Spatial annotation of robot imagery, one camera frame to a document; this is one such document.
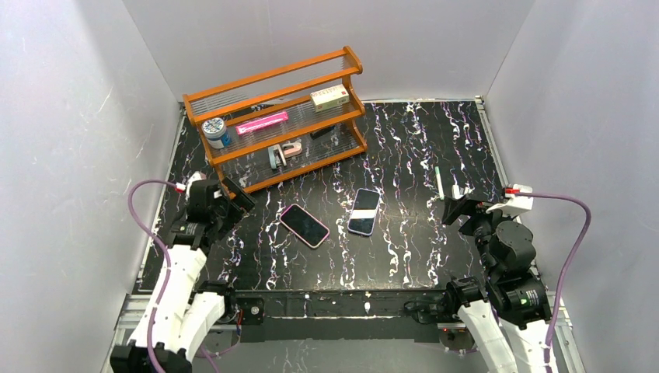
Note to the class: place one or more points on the green white marker pen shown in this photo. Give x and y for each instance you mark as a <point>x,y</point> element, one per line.
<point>438,180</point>

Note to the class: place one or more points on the orange wooden shelf rack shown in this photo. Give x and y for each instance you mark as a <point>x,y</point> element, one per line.
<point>327,137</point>

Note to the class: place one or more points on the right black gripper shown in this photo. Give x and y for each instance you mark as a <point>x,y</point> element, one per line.
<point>468,213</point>

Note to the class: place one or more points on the small white clip holder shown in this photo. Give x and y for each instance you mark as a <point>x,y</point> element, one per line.
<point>460,191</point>

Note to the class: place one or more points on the blue white round tin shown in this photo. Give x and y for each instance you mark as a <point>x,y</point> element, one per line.
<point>215,131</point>

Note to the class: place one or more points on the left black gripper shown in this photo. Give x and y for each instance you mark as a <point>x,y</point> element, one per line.
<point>229,200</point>

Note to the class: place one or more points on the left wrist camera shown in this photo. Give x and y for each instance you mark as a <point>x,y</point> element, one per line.
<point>185,188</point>

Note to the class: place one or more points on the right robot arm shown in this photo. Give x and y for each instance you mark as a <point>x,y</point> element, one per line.
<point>509,316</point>

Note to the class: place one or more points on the pink phone case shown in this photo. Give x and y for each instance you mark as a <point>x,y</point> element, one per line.
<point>303,225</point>

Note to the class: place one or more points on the grey pink clip tool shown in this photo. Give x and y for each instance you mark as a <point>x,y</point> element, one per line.
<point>280,154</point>

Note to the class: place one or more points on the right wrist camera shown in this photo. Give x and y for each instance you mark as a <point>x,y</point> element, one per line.
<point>515,202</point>

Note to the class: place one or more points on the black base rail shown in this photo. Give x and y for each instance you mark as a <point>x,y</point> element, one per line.
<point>406,314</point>

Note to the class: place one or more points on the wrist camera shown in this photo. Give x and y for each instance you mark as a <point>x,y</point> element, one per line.
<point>185,188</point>
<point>515,202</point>

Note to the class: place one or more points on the pink flat box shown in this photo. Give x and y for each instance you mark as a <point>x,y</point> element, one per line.
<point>261,123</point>

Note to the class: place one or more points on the white red cardboard box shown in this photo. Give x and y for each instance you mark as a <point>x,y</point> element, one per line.
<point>328,98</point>

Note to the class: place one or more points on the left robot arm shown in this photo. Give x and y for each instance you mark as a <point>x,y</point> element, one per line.
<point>180,312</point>

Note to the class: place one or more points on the phone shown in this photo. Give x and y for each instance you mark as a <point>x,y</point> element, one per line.
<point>364,212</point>

